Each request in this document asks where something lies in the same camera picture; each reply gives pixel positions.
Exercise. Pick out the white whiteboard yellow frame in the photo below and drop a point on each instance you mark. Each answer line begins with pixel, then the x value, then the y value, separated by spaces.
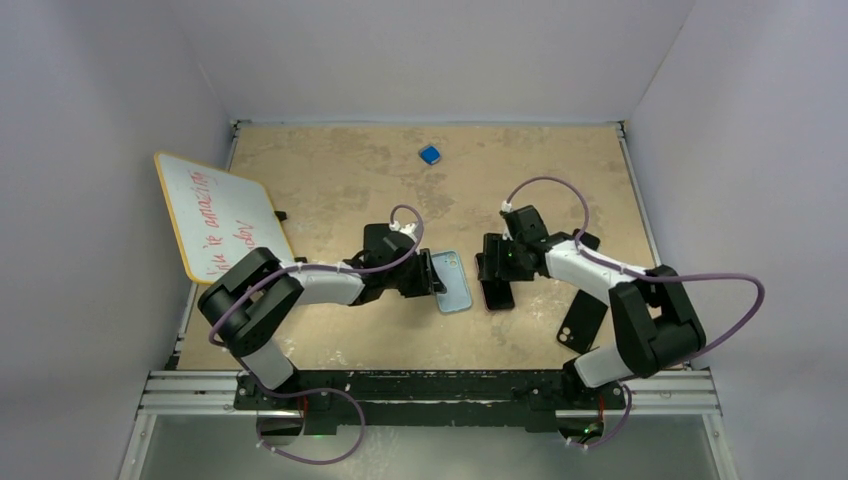
pixel 217 217

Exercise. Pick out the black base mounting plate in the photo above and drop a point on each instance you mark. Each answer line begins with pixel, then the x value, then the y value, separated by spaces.
pixel 539 401

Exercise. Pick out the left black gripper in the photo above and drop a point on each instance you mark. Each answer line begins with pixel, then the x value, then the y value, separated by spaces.
pixel 426 277

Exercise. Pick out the black phone case edge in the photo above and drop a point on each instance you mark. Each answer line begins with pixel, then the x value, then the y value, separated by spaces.
pixel 582 322

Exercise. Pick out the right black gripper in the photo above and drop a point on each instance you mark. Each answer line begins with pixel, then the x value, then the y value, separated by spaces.
pixel 494 245

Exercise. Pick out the black phone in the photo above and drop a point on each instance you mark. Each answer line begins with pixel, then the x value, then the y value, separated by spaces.
pixel 497 295
pixel 587 240

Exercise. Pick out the aluminium frame rail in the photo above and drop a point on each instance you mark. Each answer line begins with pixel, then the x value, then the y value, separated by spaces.
pixel 212 393

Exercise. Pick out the light blue phone case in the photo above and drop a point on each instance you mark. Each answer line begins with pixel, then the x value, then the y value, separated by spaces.
pixel 458 297

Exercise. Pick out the blue eraser block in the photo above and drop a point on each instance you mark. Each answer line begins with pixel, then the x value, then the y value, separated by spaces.
pixel 430 154

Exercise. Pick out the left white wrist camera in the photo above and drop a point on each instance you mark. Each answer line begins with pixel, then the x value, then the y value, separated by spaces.
pixel 410 229

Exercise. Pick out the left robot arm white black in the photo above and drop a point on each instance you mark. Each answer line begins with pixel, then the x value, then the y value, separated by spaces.
pixel 248 304

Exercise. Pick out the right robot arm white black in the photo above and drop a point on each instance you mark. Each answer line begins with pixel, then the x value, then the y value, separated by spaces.
pixel 653 319

